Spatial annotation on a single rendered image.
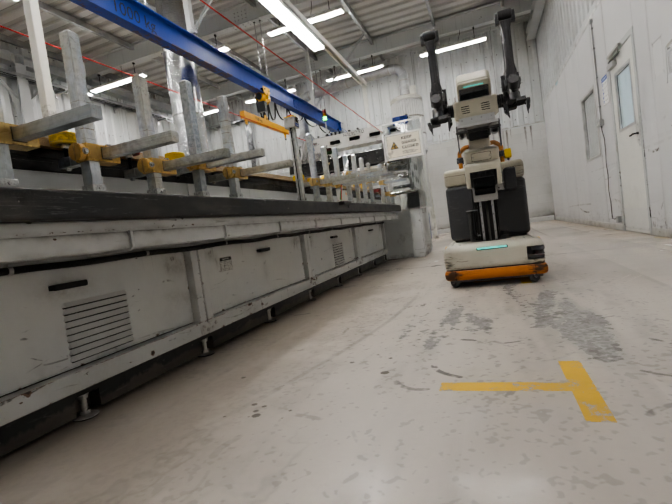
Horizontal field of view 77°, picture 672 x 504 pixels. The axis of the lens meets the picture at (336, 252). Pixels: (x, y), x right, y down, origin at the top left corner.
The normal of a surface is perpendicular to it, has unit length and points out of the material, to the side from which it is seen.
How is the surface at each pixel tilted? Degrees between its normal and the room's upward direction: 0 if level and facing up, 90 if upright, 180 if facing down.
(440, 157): 90
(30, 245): 90
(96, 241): 90
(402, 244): 90
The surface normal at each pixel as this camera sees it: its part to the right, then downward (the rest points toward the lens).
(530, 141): -0.33, 0.10
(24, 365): 0.93, -0.11
